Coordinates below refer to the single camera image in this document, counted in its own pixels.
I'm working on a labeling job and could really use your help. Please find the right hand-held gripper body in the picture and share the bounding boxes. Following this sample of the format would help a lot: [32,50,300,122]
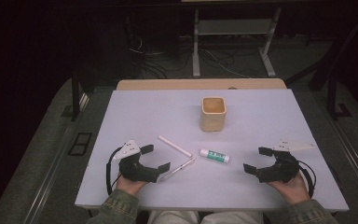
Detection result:
[255,138,316,184]

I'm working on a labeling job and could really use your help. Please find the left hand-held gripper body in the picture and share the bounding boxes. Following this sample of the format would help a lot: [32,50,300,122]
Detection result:
[113,139,161,184]

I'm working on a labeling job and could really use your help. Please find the white pen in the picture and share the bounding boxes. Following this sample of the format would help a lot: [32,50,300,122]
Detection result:
[157,134,193,159]

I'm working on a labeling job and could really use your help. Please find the white glue stick green label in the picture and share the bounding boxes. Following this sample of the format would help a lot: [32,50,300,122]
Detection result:
[199,148,231,164]

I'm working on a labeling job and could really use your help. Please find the beige square pen holder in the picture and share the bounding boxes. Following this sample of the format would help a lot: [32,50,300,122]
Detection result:
[200,96,227,133]

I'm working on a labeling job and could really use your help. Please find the person's left hand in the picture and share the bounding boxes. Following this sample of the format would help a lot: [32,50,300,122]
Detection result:
[115,174,148,197]

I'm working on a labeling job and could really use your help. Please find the person's right hand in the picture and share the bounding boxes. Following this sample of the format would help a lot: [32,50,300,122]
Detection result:
[267,172,311,205]

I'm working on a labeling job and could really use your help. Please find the person's legs light trousers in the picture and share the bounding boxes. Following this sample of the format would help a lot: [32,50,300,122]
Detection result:
[147,210,264,224]

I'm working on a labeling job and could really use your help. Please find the light wooden table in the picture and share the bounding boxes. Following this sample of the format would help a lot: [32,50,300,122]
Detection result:
[116,77,288,91]

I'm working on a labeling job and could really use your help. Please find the black metal stand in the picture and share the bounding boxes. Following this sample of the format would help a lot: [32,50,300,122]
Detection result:
[326,74,352,121]
[61,68,90,122]

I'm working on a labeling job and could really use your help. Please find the white metal stand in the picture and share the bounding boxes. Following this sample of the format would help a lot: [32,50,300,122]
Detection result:
[192,7,282,78]

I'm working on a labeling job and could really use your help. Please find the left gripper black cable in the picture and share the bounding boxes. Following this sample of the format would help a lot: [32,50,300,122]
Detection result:
[105,147,124,196]

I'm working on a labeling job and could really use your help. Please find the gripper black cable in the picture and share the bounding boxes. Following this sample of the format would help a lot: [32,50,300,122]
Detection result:
[105,147,124,196]
[297,160,318,199]

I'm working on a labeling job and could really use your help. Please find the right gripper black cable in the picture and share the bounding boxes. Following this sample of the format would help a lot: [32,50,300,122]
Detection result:
[297,160,318,199]

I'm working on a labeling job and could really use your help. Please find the metal floor rail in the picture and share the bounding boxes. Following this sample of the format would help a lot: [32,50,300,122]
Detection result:
[22,92,90,224]
[318,99,358,202]

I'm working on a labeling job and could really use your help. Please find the black cables on floor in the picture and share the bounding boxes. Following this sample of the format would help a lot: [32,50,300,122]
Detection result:
[126,32,194,79]

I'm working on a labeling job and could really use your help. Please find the white cable on floor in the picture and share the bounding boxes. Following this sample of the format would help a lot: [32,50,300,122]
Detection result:
[199,48,251,78]

